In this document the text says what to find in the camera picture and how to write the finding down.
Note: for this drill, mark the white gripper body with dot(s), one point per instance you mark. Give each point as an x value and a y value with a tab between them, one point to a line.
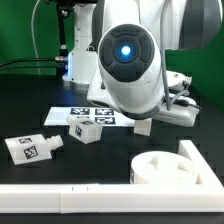
184	110

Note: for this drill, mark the white L-shaped fence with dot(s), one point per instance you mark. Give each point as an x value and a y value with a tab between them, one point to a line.
206	195

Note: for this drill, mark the white marker sheet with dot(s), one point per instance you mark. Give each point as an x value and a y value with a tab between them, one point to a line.
105	116

